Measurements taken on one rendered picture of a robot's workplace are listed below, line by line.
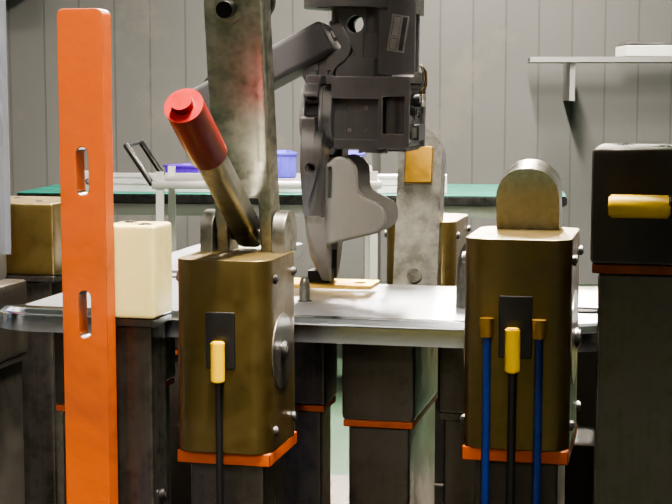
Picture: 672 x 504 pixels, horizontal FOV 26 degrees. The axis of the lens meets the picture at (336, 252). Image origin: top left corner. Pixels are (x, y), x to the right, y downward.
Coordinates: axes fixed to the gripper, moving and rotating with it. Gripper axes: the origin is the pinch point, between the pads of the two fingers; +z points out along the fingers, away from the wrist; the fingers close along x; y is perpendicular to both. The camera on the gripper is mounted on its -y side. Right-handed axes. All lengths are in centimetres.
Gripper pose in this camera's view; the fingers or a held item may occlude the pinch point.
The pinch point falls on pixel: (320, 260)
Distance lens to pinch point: 109.5
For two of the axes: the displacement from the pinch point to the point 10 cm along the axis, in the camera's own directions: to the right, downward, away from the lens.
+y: 9.7, 0.4, -2.2
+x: 2.3, -1.0, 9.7
